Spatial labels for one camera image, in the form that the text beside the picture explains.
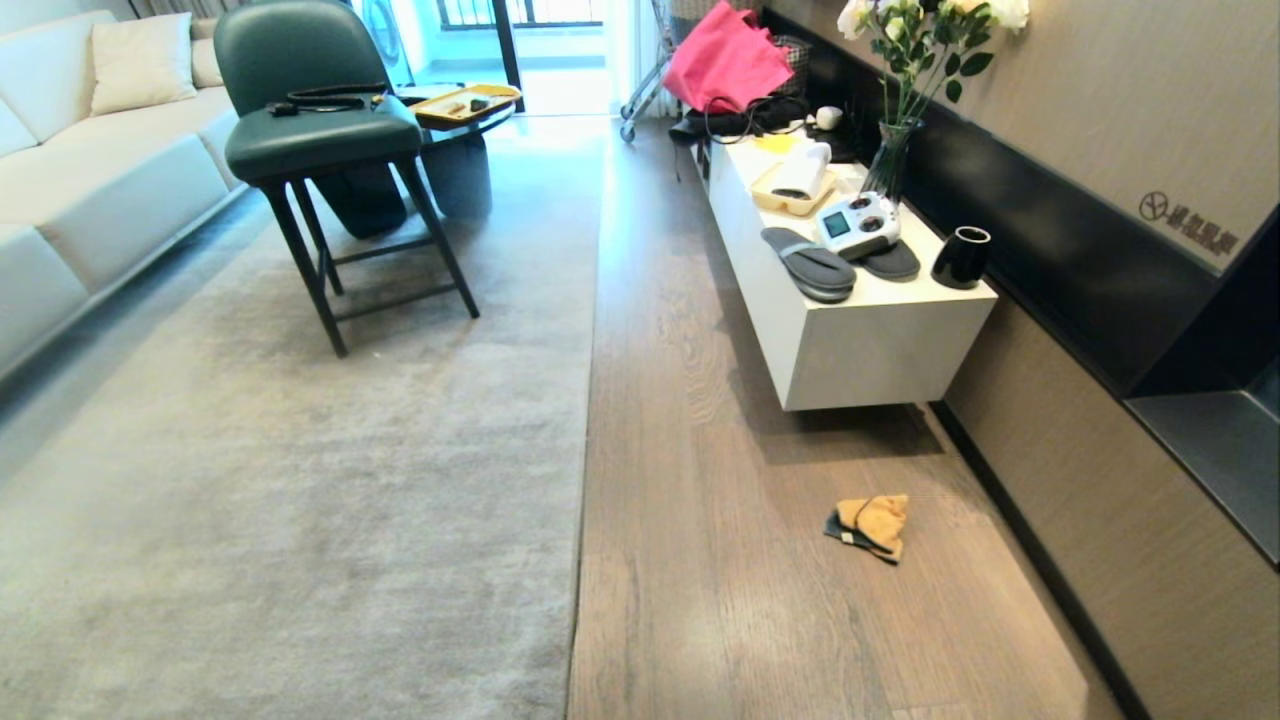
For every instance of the yellow and grey cloth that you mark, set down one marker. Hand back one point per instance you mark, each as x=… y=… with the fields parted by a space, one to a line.
x=878 y=524

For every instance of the grey rug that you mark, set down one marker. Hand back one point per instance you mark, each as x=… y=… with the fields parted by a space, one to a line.
x=300 y=480

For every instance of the grey slipper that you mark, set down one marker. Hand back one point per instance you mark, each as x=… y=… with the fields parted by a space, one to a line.
x=808 y=264
x=892 y=262

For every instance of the white floating cabinet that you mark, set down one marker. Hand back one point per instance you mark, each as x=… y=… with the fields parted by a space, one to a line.
x=850 y=330

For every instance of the white handheld device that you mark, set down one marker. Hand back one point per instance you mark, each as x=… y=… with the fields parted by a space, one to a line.
x=803 y=170

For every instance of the white remote controller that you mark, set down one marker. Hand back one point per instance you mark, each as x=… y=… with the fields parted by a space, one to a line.
x=858 y=224

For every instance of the black bag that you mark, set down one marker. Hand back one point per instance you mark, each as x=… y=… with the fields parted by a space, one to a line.
x=745 y=120

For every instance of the round dark coffee table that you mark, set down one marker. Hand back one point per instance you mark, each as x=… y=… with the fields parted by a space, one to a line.
x=450 y=160

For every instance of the metal trolley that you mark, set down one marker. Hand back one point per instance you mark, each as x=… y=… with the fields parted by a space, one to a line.
x=642 y=80

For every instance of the pink bag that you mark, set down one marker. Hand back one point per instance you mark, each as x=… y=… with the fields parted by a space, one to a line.
x=722 y=62

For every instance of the yellow tray with items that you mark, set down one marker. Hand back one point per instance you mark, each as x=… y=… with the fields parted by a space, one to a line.
x=464 y=105

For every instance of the glass vase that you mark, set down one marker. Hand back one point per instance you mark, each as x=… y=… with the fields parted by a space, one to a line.
x=890 y=160

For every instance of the black cup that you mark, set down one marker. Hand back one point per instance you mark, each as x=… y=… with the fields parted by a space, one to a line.
x=960 y=258

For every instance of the green upholstered chair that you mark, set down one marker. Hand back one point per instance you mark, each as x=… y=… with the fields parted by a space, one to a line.
x=310 y=130

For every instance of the white rose bouquet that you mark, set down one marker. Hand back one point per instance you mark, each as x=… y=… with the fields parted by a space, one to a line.
x=925 y=45

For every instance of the cream sofa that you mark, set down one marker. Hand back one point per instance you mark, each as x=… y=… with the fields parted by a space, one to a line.
x=90 y=190

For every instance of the cream cushion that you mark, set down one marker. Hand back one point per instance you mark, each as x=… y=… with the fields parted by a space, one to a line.
x=140 y=62

